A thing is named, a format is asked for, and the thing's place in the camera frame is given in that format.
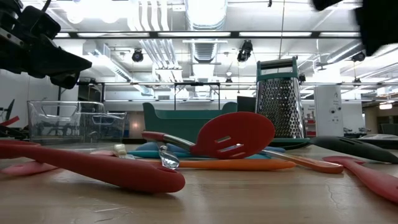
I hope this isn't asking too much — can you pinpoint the metal box grater teal trim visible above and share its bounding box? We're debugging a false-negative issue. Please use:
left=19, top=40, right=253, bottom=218
left=254, top=56, right=311, bottom=149

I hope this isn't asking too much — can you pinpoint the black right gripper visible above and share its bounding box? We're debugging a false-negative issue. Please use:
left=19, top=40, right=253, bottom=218
left=312, top=0, right=398, bottom=57

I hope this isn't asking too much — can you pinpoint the red silicone spatula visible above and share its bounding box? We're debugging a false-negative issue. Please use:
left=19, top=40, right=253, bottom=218
left=322, top=155, right=398, bottom=205

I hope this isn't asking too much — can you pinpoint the teal plastic bin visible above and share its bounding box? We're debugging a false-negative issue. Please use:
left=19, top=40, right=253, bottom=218
left=142, top=101, right=239, bottom=144

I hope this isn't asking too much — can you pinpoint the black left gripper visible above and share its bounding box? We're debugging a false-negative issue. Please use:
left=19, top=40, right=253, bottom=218
left=0, top=0, right=93, bottom=90

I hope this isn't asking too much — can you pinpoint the large red silicone spoon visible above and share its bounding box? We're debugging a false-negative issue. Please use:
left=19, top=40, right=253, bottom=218
left=0, top=139, right=187, bottom=194

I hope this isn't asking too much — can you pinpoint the red slotted spoon metal handle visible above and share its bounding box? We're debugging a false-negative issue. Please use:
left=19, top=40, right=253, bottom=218
left=141, top=111, right=276, bottom=160

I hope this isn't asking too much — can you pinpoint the orange handled knife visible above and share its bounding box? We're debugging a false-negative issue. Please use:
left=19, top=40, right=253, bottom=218
left=260, top=149, right=345, bottom=174

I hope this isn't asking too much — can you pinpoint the black box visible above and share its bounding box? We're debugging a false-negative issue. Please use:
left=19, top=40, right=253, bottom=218
left=236, top=95, right=257, bottom=113

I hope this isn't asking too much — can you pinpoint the blue silicone spoon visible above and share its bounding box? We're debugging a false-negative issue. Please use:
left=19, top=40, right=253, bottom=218
left=135, top=142, right=285, bottom=154

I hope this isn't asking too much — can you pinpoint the cyan small spatula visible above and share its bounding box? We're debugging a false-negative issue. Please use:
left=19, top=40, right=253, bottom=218
left=126, top=150, right=272, bottom=160

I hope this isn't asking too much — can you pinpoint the orange small spatula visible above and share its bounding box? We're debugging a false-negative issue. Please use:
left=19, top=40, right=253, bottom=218
left=136, top=158, right=297, bottom=171

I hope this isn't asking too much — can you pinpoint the cream knife clear sheath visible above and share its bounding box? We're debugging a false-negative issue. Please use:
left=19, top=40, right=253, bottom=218
left=113, top=143, right=180, bottom=170

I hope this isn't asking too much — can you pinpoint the black overhead frame beam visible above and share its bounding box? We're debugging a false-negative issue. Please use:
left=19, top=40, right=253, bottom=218
left=55, top=30, right=363, bottom=40

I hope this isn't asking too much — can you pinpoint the white pillar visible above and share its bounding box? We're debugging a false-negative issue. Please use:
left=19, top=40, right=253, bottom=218
left=313, top=85, right=345, bottom=138

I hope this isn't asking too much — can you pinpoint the black ceiling spotlight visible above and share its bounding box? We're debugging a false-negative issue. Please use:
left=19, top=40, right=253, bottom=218
left=131, top=49, right=144, bottom=63
left=352, top=50, right=367, bottom=63
left=236, top=39, right=254, bottom=63

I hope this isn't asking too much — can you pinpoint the black slotted spoon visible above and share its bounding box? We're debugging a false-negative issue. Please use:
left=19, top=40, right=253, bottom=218
left=310, top=136, right=398, bottom=164

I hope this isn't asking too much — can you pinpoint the clear plastic container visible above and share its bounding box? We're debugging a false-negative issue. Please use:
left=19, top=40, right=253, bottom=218
left=27, top=100, right=127, bottom=147

